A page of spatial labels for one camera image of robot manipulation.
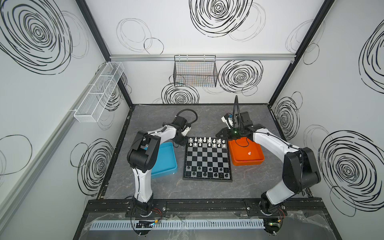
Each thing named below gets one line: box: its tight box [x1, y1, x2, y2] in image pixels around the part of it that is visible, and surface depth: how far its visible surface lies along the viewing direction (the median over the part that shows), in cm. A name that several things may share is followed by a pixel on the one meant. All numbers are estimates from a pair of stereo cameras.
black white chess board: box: [182, 137, 233, 182], surface depth 91 cm
